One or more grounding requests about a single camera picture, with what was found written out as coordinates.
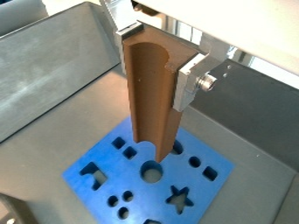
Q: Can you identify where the blue shape-sorting board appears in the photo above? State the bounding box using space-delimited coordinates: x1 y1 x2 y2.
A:
63 119 234 224

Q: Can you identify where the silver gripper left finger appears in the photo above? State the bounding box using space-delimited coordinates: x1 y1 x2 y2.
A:
99 0 145 72

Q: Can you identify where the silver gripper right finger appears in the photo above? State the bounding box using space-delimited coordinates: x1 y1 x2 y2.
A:
173 39 230 112

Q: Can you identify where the dark object at corner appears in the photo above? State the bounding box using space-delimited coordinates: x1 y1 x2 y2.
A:
0 193 39 224

